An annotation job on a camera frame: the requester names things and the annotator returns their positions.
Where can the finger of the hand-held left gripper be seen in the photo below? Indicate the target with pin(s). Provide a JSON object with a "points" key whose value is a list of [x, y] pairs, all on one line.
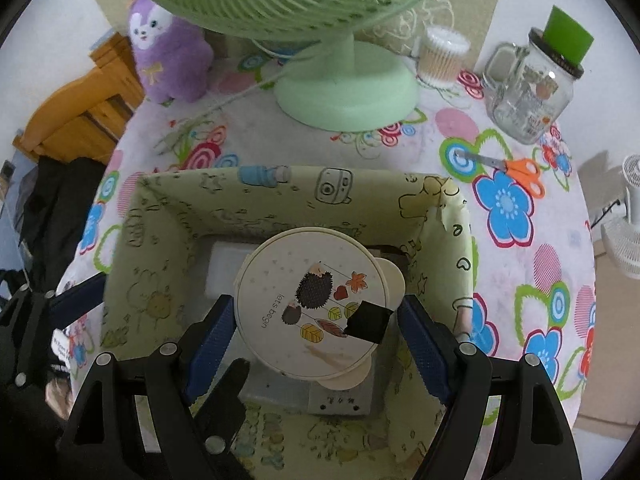
{"points": [[80, 290], [227, 400]]}

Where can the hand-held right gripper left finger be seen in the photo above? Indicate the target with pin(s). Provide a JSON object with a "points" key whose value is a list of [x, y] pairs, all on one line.
{"points": [[210, 350]]}

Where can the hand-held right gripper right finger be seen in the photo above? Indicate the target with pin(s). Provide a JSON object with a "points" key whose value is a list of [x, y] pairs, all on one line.
{"points": [[425, 350]]}

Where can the yellow cartoon storage box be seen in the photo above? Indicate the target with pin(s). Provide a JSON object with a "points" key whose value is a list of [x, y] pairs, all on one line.
{"points": [[165, 260]]}

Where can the round cream hedgehog lid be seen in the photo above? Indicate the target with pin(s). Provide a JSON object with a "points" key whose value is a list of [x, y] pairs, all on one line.
{"points": [[300, 305]]}

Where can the white printed cloth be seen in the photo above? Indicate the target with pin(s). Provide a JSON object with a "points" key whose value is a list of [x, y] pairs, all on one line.
{"points": [[62, 350]]}

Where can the white foam sheet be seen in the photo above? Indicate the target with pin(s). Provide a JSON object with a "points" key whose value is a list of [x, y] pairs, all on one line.
{"points": [[225, 270]]}

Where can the black clothing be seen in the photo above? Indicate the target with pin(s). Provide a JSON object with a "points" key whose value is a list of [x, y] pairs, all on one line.
{"points": [[60, 210]]}

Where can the floral tablecloth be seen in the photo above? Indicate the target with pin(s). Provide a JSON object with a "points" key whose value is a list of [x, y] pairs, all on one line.
{"points": [[525, 270]]}

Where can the wooden chair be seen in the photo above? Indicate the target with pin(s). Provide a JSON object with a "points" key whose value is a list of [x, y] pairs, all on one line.
{"points": [[85, 105]]}

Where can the white standing fan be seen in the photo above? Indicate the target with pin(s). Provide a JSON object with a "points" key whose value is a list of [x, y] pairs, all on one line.
{"points": [[622, 245]]}

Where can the light blue paper strip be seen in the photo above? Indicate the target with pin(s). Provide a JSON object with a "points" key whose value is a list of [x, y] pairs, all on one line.
{"points": [[102, 42]]}

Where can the purple plush toy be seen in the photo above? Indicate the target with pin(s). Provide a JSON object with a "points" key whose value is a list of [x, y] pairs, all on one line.
{"points": [[170, 55]]}

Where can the green desk fan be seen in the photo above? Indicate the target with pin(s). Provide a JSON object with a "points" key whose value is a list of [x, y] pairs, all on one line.
{"points": [[345, 95]]}

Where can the glass mug jar green lid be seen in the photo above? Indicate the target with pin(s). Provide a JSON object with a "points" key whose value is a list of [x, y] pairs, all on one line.
{"points": [[535, 90]]}

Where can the cotton swab container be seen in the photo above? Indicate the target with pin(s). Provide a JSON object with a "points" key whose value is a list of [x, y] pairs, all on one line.
{"points": [[440, 57]]}

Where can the wall socket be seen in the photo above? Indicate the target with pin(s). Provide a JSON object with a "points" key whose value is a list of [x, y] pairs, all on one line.
{"points": [[7, 170]]}

